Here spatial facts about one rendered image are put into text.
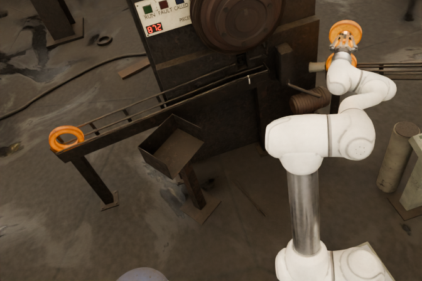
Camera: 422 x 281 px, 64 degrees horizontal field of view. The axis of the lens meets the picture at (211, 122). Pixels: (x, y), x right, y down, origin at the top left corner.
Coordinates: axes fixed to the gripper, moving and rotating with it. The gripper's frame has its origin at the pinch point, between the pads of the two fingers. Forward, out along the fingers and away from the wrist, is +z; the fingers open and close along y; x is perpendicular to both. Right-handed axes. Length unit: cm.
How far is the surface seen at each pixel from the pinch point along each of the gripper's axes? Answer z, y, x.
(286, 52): -3.0, -29.3, -12.3
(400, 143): -31, 33, -44
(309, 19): 19.5, -19.9, -5.9
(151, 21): -28, -90, 23
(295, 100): -13.5, -22.5, -39.0
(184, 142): -61, -73, -29
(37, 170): -71, -215, -89
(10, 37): 102, -409, -96
